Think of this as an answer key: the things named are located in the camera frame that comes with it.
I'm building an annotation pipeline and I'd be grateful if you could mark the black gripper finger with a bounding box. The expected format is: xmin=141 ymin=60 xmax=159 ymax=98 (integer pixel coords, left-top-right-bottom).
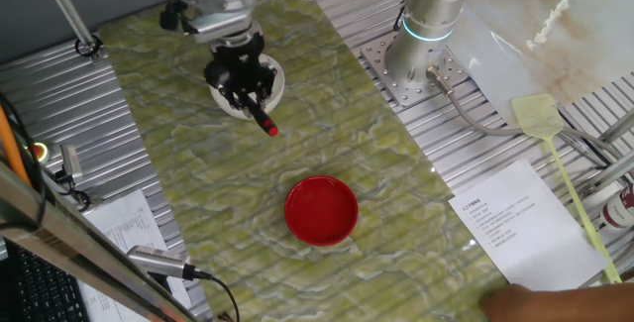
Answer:
xmin=255 ymin=77 xmax=276 ymax=106
xmin=220 ymin=83 xmax=249 ymax=111

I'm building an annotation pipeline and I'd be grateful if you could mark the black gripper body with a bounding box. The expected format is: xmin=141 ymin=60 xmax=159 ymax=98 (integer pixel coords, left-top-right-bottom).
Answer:
xmin=204 ymin=32 xmax=278 ymax=96

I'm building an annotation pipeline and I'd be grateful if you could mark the black ladle with red accents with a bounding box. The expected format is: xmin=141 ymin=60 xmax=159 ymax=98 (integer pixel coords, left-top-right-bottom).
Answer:
xmin=203 ymin=58 xmax=280 ymax=139

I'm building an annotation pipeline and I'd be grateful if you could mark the white bowl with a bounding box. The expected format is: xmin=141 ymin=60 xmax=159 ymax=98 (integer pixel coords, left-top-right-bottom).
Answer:
xmin=208 ymin=53 xmax=287 ymax=121

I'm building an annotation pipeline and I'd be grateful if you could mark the red bowl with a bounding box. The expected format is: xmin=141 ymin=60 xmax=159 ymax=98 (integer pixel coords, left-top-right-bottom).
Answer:
xmin=283 ymin=175 xmax=360 ymax=248

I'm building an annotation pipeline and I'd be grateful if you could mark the person's right hand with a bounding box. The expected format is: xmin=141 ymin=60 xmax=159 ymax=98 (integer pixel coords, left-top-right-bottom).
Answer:
xmin=478 ymin=283 xmax=544 ymax=322

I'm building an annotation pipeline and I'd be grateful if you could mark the green marble pattern mat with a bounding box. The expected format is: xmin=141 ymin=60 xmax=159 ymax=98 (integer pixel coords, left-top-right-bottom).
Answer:
xmin=98 ymin=0 xmax=511 ymax=322

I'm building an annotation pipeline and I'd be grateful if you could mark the printed table paper sheet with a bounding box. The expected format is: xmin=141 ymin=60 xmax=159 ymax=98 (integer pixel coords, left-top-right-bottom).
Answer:
xmin=81 ymin=188 xmax=192 ymax=322

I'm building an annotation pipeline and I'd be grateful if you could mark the red emergency stop button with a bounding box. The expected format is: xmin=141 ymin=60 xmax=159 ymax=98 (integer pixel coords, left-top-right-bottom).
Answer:
xmin=27 ymin=142 xmax=51 ymax=164

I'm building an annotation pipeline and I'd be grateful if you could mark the orange pole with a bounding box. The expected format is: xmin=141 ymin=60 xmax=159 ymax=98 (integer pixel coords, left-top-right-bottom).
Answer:
xmin=0 ymin=106 xmax=31 ymax=187

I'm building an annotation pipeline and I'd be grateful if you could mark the yellow fly swatter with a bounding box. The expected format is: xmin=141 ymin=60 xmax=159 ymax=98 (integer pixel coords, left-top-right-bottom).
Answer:
xmin=511 ymin=93 xmax=623 ymax=284

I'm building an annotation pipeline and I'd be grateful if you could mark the black keyboard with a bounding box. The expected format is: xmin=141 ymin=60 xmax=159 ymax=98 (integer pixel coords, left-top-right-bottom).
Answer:
xmin=0 ymin=242 xmax=90 ymax=322

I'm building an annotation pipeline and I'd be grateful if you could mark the white instruction paper sheet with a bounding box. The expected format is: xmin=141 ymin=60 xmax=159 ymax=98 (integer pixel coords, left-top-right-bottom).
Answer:
xmin=448 ymin=159 xmax=610 ymax=292

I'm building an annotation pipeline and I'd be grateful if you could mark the beige marble pattern board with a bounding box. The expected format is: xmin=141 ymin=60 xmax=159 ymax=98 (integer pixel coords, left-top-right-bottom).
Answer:
xmin=448 ymin=0 xmax=634 ymax=128

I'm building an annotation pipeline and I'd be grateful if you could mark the aluminium profile strut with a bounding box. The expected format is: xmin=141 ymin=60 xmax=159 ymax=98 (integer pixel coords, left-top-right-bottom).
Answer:
xmin=577 ymin=151 xmax=634 ymax=199
xmin=596 ymin=108 xmax=634 ymax=145

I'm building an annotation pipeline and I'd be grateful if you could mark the white can with red label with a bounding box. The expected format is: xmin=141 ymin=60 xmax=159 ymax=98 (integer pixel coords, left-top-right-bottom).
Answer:
xmin=598 ymin=185 xmax=634 ymax=229

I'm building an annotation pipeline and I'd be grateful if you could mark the silver ribbed wrist camera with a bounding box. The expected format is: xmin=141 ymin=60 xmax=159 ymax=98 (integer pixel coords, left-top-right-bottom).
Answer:
xmin=189 ymin=10 xmax=255 ymax=45

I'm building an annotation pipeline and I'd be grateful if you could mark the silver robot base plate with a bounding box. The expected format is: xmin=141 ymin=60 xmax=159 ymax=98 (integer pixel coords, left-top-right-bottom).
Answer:
xmin=360 ymin=32 xmax=472 ymax=108

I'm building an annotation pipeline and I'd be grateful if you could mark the small silver camera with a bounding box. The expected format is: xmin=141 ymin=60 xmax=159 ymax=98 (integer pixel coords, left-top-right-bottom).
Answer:
xmin=59 ymin=143 xmax=84 ymax=180

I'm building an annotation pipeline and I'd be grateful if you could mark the aluminium pole with black ring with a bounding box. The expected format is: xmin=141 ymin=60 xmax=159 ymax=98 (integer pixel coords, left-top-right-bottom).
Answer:
xmin=33 ymin=0 xmax=104 ymax=61

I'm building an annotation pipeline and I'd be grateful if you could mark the camera mount with black cable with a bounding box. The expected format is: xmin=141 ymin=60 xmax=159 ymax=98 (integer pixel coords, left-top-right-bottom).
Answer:
xmin=53 ymin=167 xmax=93 ymax=213

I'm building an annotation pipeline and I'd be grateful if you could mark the black camera cable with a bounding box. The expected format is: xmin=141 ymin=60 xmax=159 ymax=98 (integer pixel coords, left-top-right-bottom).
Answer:
xmin=192 ymin=269 xmax=242 ymax=322

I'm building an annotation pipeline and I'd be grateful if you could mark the grey conduit cable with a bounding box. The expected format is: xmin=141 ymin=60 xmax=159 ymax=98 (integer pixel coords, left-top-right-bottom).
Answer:
xmin=426 ymin=66 xmax=623 ymax=164

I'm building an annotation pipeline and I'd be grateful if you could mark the aluminium frame bar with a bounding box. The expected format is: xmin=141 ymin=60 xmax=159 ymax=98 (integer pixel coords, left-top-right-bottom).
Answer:
xmin=0 ymin=161 xmax=199 ymax=322

